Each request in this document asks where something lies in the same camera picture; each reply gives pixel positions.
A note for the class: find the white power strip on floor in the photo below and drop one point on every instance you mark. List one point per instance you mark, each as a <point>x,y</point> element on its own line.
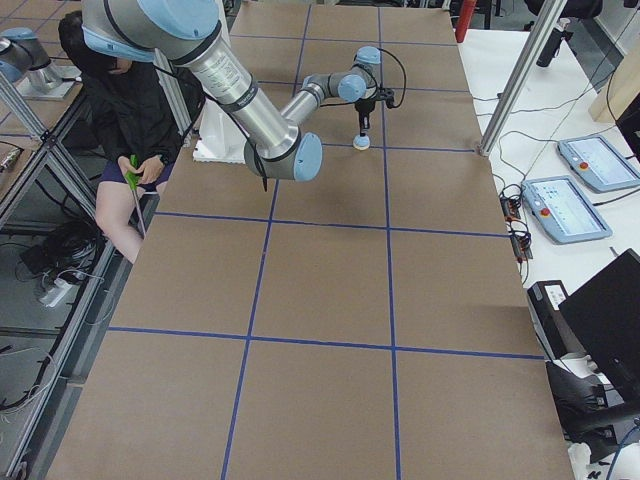
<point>55,293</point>

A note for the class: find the aluminium frame post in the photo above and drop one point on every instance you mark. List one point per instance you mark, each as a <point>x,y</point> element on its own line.
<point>548,15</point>

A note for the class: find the near blue teach pendant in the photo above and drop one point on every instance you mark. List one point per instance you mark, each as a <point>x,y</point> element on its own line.
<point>563,211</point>

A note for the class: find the blue and cream bell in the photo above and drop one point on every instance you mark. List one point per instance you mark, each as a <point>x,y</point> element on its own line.
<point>361,142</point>

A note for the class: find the seated person in black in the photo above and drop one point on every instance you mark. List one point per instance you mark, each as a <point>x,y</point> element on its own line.
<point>134,125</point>

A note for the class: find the green handled scissors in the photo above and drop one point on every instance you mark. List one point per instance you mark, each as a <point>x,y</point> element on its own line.
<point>132,181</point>

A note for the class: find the brown paper mat blue grid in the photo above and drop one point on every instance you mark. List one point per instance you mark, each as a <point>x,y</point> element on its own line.
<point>369,324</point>

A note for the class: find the red cylinder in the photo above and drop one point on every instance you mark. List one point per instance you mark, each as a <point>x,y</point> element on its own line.
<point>466,12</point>

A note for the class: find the blue teach pendant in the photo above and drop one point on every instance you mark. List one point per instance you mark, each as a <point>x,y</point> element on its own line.
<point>598,163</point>
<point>563,211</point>

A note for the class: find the far blue teach pendant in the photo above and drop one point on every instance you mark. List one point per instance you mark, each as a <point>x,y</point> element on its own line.
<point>598,163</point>

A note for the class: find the small circuit board with wires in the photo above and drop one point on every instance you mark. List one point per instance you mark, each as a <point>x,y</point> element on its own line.
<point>510,198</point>

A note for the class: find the black box with white label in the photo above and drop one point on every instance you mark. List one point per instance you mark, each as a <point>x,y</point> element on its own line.
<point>554,334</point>

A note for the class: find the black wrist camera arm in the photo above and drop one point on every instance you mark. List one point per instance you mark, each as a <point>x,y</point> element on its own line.
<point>386,96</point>

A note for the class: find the white pedestal column with base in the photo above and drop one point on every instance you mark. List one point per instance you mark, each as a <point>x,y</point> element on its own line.
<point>220,140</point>

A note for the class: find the black laptop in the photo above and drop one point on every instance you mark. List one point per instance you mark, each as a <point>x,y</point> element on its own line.
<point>604,316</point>

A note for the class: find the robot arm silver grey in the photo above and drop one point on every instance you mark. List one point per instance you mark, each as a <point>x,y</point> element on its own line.
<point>189,34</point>

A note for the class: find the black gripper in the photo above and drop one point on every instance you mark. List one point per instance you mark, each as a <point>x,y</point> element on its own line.
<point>363,107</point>

